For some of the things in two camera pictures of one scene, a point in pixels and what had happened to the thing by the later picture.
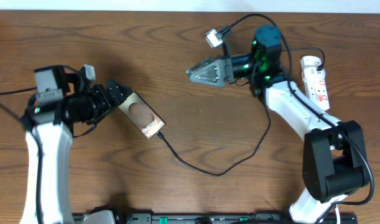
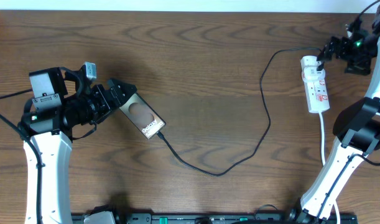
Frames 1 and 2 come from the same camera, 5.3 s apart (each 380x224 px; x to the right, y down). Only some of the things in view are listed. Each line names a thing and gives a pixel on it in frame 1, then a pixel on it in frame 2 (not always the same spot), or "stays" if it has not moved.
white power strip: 315,81 stays
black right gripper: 219,71 to 362,68
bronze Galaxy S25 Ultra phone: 142,115 stays
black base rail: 233,218 stays
